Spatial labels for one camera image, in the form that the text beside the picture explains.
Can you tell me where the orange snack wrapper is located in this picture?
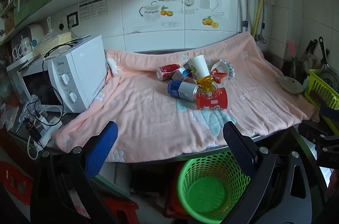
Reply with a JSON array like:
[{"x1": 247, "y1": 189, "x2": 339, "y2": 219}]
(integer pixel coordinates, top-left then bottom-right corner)
[{"x1": 210, "y1": 68, "x2": 229, "y2": 85}]

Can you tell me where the gold foil wrapper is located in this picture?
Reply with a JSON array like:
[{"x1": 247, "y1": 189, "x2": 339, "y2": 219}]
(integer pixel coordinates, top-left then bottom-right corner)
[{"x1": 196, "y1": 75, "x2": 220, "y2": 93}]

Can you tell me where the white electric kettle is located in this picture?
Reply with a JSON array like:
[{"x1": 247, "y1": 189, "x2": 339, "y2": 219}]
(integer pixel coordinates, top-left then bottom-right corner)
[{"x1": 26, "y1": 23, "x2": 45, "y2": 48}]

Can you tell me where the wall label sheet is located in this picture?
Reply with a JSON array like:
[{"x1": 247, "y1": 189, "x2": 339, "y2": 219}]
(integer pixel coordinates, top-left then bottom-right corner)
[{"x1": 79, "y1": 0, "x2": 108, "y2": 21}]

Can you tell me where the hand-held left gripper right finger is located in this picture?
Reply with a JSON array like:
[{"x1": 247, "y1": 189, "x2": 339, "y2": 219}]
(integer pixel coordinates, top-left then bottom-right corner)
[{"x1": 222, "y1": 121, "x2": 322, "y2": 224}]

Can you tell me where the green plastic basket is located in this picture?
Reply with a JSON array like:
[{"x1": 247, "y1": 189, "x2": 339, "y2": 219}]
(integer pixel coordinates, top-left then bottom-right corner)
[{"x1": 177, "y1": 151, "x2": 261, "y2": 222}]

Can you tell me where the clear plastic bag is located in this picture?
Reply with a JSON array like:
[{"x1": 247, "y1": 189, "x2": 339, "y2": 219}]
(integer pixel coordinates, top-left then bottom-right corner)
[{"x1": 0, "y1": 104, "x2": 20, "y2": 132}]

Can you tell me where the black power cable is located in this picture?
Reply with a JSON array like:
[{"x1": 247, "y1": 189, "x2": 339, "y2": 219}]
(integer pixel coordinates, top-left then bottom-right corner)
[{"x1": 42, "y1": 37, "x2": 92, "y2": 76}]

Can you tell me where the black wall socket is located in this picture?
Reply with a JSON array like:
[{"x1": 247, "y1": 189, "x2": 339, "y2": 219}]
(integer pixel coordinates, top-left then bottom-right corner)
[{"x1": 66, "y1": 11, "x2": 79, "y2": 28}]

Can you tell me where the yellow-green dish rack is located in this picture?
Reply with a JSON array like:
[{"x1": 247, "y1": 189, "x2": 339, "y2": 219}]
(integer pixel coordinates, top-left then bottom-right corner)
[{"x1": 304, "y1": 68, "x2": 339, "y2": 115}]

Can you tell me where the white microwave oven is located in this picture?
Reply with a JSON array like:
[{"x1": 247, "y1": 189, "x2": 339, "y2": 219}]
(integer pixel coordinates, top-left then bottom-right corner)
[{"x1": 44, "y1": 35, "x2": 109, "y2": 114}]

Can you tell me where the ceramic bowl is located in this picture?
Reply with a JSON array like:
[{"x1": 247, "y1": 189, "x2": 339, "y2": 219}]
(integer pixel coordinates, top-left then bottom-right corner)
[{"x1": 278, "y1": 76, "x2": 304, "y2": 94}]

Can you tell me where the yellow gas hose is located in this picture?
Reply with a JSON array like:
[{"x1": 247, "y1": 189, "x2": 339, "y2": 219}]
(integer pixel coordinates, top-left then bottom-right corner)
[{"x1": 251, "y1": 0, "x2": 267, "y2": 38}]

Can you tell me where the white power strip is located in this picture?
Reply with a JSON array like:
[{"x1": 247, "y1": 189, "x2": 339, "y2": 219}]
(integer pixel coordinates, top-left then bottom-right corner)
[{"x1": 34, "y1": 108, "x2": 64, "y2": 149}]

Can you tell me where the red plastic stool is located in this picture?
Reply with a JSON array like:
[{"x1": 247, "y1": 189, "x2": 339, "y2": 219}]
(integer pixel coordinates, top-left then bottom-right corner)
[
  {"x1": 102, "y1": 196, "x2": 139, "y2": 224},
  {"x1": 0, "y1": 160, "x2": 33, "y2": 203}
]

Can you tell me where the blue silver can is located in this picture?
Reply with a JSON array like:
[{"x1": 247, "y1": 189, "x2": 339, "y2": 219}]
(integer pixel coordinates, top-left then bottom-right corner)
[{"x1": 167, "y1": 80, "x2": 200, "y2": 103}]

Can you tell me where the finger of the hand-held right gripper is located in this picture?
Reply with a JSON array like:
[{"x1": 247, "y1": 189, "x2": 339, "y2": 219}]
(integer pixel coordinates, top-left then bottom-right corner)
[
  {"x1": 319, "y1": 104, "x2": 339, "y2": 120},
  {"x1": 298, "y1": 123, "x2": 339, "y2": 143}
]

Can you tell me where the pink blanket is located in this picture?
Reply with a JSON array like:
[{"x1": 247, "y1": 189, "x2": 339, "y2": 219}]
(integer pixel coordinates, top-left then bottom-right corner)
[{"x1": 51, "y1": 31, "x2": 321, "y2": 163}]

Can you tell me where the small blue white carton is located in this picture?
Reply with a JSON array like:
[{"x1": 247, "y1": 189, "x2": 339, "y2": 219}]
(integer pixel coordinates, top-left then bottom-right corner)
[{"x1": 172, "y1": 66, "x2": 192, "y2": 82}]

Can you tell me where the kitchen knife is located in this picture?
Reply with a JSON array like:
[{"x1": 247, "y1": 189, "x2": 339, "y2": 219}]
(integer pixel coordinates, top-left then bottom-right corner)
[{"x1": 303, "y1": 39, "x2": 318, "y2": 60}]

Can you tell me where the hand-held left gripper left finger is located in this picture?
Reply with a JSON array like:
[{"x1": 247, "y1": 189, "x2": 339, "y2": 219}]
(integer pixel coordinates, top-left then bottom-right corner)
[{"x1": 30, "y1": 121, "x2": 125, "y2": 224}]

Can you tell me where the white paper cup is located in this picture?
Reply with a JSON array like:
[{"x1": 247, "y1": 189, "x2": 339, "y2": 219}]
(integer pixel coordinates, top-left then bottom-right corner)
[{"x1": 188, "y1": 55, "x2": 210, "y2": 79}]

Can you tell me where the red printed can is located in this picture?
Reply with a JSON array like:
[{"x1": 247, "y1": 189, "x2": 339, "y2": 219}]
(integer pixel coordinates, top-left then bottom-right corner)
[{"x1": 195, "y1": 87, "x2": 229, "y2": 111}]

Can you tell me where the red soda can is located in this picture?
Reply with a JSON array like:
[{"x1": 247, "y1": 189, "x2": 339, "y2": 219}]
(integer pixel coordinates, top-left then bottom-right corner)
[{"x1": 156, "y1": 64, "x2": 181, "y2": 82}]

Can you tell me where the bag of yellow sheets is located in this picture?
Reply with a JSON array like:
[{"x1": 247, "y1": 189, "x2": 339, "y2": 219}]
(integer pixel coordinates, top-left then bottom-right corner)
[{"x1": 33, "y1": 31, "x2": 73, "y2": 56}]

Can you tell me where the pink brush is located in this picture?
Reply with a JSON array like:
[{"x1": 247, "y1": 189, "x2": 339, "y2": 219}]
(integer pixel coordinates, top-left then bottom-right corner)
[{"x1": 286, "y1": 40, "x2": 297, "y2": 58}]

